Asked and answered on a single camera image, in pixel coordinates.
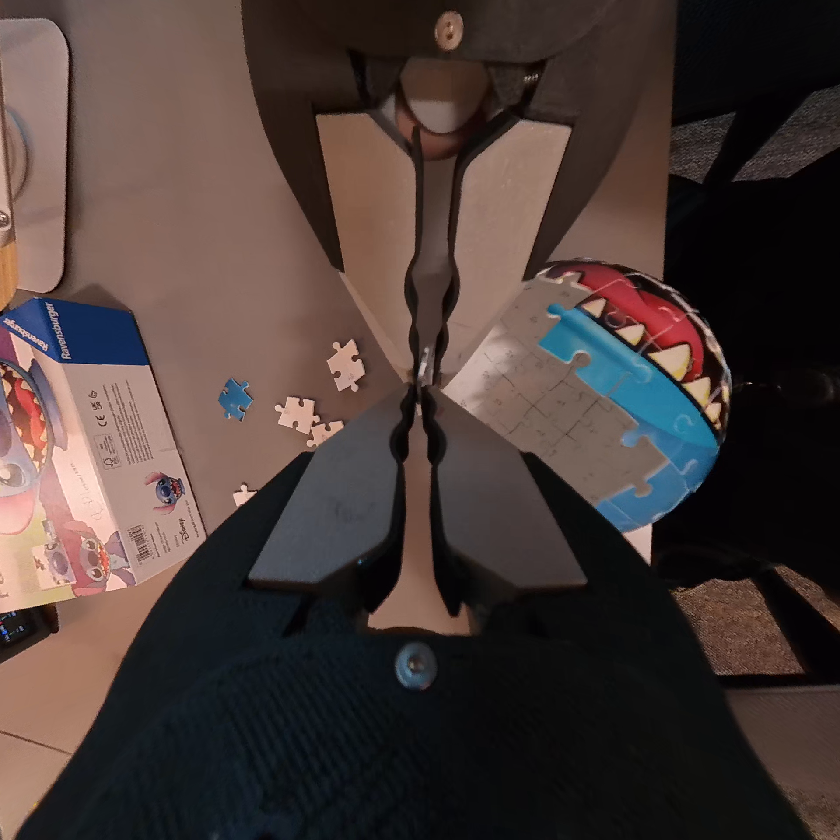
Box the cartoon printed puzzle box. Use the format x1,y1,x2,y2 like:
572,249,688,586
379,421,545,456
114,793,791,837
0,297,207,595

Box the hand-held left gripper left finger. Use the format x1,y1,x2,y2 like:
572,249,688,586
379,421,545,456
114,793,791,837
248,386,419,618

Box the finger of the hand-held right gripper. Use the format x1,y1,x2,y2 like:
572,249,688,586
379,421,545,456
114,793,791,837
435,110,570,389
317,108,426,382

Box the grey rounded stand base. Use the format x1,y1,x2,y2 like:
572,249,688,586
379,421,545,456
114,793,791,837
0,18,70,294

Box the scattered white puzzle pieces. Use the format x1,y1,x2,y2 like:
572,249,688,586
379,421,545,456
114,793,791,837
233,339,365,508

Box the black device with screen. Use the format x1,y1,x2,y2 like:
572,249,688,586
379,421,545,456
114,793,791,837
0,607,37,651

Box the colourful puzzle ball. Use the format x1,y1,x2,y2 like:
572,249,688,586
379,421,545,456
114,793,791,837
449,259,732,534

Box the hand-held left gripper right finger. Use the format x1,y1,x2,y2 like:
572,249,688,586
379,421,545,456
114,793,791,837
425,386,588,632

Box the blue flat puzzle piece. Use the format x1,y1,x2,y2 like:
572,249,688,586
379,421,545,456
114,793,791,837
218,377,253,421

